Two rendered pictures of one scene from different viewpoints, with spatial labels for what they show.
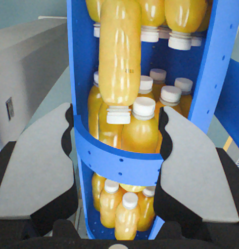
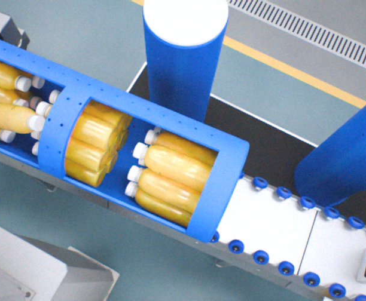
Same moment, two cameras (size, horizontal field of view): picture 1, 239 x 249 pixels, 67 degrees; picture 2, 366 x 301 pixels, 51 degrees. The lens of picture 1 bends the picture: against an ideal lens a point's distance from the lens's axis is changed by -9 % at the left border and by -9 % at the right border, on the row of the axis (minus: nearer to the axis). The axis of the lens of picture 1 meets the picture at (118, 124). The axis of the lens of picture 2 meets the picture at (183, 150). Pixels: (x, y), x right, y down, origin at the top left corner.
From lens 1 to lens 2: 0.90 m
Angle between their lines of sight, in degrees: 42
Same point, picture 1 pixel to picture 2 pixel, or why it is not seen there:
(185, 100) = not seen: hidden behind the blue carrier
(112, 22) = not seen: outside the picture
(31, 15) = not seen: outside the picture
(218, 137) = (321, 108)
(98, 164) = (55, 141)
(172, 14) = (1, 82)
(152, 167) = (61, 101)
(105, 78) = (9, 121)
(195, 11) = (2, 68)
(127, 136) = not seen: hidden behind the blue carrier
